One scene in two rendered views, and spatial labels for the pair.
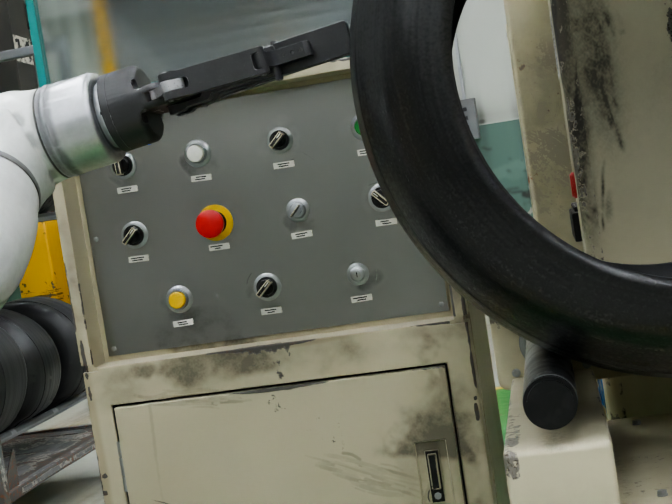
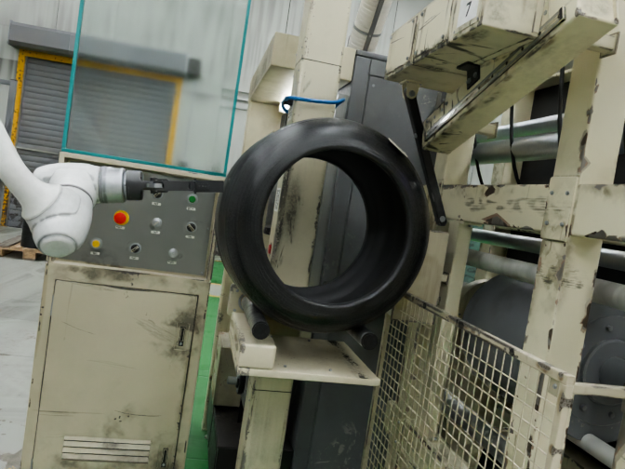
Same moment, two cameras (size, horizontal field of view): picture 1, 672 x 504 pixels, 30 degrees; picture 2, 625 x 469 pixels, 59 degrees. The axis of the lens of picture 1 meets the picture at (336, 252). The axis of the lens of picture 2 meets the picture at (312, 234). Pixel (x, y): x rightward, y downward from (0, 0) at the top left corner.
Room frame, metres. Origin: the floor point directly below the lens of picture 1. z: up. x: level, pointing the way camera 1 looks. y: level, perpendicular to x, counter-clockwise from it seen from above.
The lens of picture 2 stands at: (-0.25, 0.26, 1.22)
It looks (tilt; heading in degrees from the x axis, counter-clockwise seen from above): 3 degrees down; 338
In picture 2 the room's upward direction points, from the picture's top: 9 degrees clockwise
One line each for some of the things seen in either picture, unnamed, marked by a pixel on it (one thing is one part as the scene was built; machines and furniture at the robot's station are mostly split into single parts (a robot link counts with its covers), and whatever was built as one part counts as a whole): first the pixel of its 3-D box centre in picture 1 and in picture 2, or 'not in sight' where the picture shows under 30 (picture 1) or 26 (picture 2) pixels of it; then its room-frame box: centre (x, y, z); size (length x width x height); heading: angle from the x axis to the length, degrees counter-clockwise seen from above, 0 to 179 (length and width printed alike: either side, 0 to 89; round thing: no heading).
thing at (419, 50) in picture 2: not in sight; (469, 39); (0.99, -0.59, 1.71); 0.61 x 0.25 x 0.15; 170
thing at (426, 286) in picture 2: not in sight; (408, 271); (1.31, -0.73, 1.05); 0.20 x 0.15 x 0.30; 170
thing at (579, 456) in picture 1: (558, 433); (250, 337); (1.18, -0.18, 0.84); 0.36 x 0.09 x 0.06; 170
